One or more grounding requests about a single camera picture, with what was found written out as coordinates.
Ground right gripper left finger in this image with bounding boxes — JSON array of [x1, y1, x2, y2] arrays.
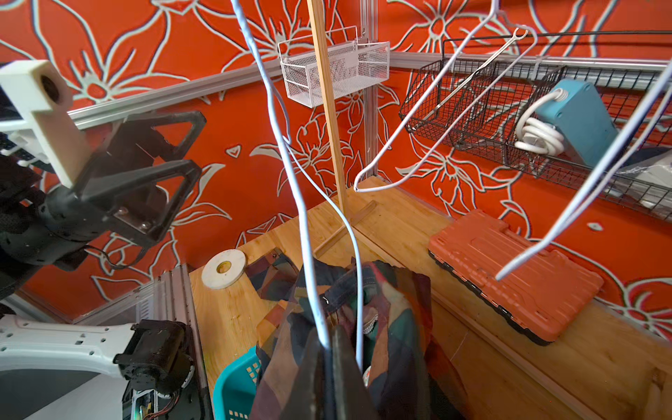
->
[[280, 335, 328, 419]]

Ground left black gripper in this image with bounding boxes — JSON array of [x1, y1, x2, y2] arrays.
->
[[45, 111, 207, 249]]

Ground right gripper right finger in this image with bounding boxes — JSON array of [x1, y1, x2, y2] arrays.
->
[[327, 325, 379, 419]]

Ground dark plaid shirt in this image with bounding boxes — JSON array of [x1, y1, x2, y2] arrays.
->
[[246, 250, 472, 419]]

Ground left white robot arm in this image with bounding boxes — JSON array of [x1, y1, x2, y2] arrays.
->
[[1, 110, 215, 327]]

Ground teal plastic basket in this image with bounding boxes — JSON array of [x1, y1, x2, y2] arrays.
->
[[213, 348, 262, 420]]

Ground white tape roll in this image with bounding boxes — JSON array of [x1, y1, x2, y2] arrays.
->
[[201, 250, 247, 290]]

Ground wooden clothes rack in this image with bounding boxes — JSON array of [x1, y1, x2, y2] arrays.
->
[[307, 0, 377, 226]]

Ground red tool case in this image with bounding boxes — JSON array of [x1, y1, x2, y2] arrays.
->
[[428, 210, 604, 346]]

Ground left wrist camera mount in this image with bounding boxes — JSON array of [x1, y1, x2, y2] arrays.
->
[[1, 61, 92, 188]]

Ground white wire basket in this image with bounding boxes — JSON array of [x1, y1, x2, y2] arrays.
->
[[276, 26, 390, 109]]

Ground teal box with cable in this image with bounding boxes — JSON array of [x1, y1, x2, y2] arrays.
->
[[514, 79, 618, 167]]

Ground black wire basket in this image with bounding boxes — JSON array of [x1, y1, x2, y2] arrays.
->
[[400, 56, 662, 190]]

